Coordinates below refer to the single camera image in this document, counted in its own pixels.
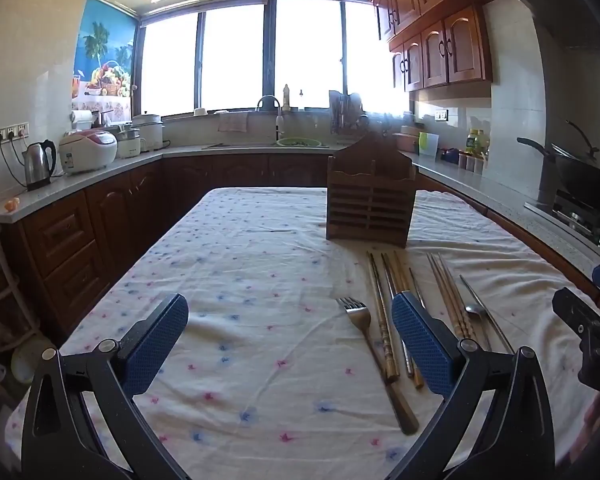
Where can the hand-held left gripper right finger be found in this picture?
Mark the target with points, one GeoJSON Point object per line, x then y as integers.
{"type": "Point", "coordinates": [420, 340]}

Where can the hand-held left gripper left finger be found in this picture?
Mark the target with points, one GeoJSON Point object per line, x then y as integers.
{"type": "Point", "coordinates": [155, 340]}

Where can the dark brown chopstick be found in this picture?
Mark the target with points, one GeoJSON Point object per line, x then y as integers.
{"type": "Point", "coordinates": [384, 310]}
{"type": "Point", "coordinates": [377, 305]}

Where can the light bamboo chopstick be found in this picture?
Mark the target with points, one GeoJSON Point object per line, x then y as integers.
{"type": "Point", "coordinates": [454, 295]}
{"type": "Point", "coordinates": [445, 295]}

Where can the thin metal chopstick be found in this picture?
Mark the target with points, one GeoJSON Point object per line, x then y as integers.
{"type": "Point", "coordinates": [416, 287]}

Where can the metal spoon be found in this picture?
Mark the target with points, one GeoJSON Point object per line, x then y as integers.
{"type": "Point", "coordinates": [476, 312]}

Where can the wooden chopstick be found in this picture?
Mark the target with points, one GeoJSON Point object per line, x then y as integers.
{"type": "Point", "coordinates": [393, 271]}
{"type": "Point", "coordinates": [399, 270]}

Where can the metal fork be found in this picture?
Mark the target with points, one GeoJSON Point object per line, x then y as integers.
{"type": "Point", "coordinates": [405, 415]}

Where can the wooden utensil holder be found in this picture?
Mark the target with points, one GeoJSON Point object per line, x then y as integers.
{"type": "Point", "coordinates": [370, 200]}

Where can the gas stove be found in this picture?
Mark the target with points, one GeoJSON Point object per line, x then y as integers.
{"type": "Point", "coordinates": [575, 215]}

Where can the black wok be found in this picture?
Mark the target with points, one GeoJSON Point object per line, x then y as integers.
{"type": "Point", "coordinates": [585, 175]}

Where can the white flower-print tablecloth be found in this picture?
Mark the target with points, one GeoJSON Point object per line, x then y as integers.
{"type": "Point", "coordinates": [260, 285]}

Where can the wooden lower cabinets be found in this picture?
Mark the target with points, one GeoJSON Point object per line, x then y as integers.
{"type": "Point", "coordinates": [105, 220]}

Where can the wooden cabinets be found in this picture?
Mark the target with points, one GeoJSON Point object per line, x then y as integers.
{"type": "Point", "coordinates": [445, 35]}
{"type": "Point", "coordinates": [105, 220]}

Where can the grey kitchen countertop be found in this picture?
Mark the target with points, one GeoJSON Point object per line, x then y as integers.
{"type": "Point", "coordinates": [480, 190]}

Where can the storage shelf rack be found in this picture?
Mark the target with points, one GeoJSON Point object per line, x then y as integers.
{"type": "Point", "coordinates": [0, 280]}

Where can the row of seasoning jars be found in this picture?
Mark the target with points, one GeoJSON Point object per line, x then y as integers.
{"type": "Point", "coordinates": [471, 162]}

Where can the cooking oil bottle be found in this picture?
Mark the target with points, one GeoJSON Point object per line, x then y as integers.
{"type": "Point", "coordinates": [472, 142]}

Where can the small orange object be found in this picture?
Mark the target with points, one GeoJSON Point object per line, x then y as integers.
{"type": "Point", "coordinates": [13, 204]}

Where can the green plastic cup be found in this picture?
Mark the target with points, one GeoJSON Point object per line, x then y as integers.
{"type": "Point", "coordinates": [428, 144]}

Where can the small white cooker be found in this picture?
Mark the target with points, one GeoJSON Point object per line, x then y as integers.
{"type": "Point", "coordinates": [129, 144]}

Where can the white and pink rice cooker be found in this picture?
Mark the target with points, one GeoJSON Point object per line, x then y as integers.
{"type": "Point", "coordinates": [87, 152]}

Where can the pink container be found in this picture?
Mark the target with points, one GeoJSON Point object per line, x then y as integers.
{"type": "Point", "coordinates": [406, 140]}

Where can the large white pot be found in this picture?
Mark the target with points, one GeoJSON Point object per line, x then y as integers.
{"type": "Point", "coordinates": [149, 130]}

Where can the steel electric kettle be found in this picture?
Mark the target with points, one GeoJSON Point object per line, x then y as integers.
{"type": "Point", "coordinates": [37, 165]}

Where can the paper towel roll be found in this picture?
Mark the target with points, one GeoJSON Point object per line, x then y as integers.
{"type": "Point", "coordinates": [81, 121]}

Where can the hanging dish cloth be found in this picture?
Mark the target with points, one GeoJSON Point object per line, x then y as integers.
{"type": "Point", "coordinates": [232, 122]}

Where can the green basin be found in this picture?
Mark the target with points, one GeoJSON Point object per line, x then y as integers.
{"type": "Point", "coordinates": [299, 142]}

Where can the white bowl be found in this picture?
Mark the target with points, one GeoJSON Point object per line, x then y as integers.
{"type": "Point", "coordinates": [200, 112]}

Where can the dish rack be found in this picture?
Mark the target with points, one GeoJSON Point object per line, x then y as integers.
{"type": "Point", "coordinates": [346, 112]}

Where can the sink faucet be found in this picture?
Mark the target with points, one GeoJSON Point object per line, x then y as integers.
{"type": "Point", "coordinates": [279, 120]}

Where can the bottle on windowsill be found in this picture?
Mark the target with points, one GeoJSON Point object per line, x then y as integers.
{"type": "Point", "coordinates": [286, 97]}

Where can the kitchen window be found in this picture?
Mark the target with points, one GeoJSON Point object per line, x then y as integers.
{"type": "Point", "coordinates": [235, 55]}

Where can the wooden upper cabinets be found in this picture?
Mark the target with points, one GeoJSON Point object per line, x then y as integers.
{"type": "Point", "coordinates": [445, 35]}

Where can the wall outlet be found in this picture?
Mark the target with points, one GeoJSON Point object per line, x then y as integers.
{"type": "Point", "coordinates": [441, 115]}

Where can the wall socket strip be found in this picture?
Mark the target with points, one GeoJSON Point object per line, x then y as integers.
{"type": "Point", "coordinates": [11, 133]}

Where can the beach and fruit wall poster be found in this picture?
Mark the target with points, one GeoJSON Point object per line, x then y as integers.
{"type": "Point", "coordinates": [105, 60]}

